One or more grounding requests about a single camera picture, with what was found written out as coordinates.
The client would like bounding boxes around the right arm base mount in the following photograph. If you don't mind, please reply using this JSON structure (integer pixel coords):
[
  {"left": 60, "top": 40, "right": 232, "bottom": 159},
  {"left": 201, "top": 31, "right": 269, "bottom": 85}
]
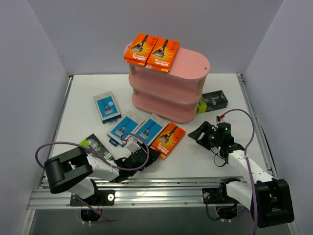
[{"left": 202, "top": 187, "right": 245, "bottom": 221}]

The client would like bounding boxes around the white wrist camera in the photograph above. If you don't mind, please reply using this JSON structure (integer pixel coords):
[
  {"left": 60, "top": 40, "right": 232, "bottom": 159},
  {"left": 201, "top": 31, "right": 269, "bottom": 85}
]
[
  {"left": 216, "top": 115, "right": 225, "bottom": 124},
  {"left": 122, "top": 137, "right": 141, "bottom": 153}
]

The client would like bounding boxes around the small orange razor box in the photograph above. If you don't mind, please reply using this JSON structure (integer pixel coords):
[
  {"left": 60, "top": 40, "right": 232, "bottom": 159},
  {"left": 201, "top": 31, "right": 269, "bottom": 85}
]
[{"left": 150, "top": 122, "right": 186, "bottom": 159}]

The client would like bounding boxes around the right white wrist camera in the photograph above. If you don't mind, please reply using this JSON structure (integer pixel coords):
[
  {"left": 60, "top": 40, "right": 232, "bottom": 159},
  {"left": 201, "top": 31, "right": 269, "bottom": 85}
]
[{"left": 216, "top": 115, "right": 225, "bottom": 124}]

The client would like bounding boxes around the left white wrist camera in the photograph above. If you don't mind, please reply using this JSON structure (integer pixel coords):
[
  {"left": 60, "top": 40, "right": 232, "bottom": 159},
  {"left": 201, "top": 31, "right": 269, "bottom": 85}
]
[{"left": 122, "top": 137, "right": 141, "bottom": 153}]

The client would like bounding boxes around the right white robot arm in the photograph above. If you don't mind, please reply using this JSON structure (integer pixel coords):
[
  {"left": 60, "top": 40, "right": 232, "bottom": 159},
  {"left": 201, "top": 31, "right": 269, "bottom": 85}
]
[{"left": 188, "top": 121, "right": 294, "bottom": 228}]

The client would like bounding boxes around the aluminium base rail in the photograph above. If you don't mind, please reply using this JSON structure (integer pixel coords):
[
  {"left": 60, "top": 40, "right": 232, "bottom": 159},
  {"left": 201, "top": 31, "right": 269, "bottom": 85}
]
[{"left": 27, "top": 178, "right": 220, "bottom": 210}]

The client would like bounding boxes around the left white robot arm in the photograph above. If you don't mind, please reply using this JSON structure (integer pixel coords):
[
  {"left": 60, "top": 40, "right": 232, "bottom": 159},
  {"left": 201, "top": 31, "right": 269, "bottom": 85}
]
[{"left": 44, "top": 147, "right": 160, "bottom": 205}]

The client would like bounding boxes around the black green razor box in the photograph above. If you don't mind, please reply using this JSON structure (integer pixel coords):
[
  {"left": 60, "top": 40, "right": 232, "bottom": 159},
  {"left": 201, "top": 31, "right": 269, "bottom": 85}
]
[
  {"left": 79, "top": 134, "right": 113, "bottom": 161},
  {"left": 197, "top": 90, "right": 228, "bottom": 114}
]

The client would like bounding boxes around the blue razor box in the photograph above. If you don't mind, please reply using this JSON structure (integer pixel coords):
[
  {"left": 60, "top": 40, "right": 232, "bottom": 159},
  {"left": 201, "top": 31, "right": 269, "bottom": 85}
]
[
  {"left": 93, "top": 91, "right": 122, "bottom": 124},
  {"left": 107, "top": 111, "right": 144, "bottom": 146},
  {"left": 134, "top": 114, "right": 169, "bottom": 145}
]

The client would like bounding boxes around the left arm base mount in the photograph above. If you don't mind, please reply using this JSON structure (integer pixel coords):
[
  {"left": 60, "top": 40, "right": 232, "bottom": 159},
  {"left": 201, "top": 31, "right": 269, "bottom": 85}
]
[{"left": 69, "top": 189, "right": 115, "bottom": 224}]

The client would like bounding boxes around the pink three-tier shelf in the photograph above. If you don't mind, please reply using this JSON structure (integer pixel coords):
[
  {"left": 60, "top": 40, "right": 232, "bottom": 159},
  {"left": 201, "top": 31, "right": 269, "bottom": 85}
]
[{"left": 129, "top": 48, "right": 210, "bottom": 123}]

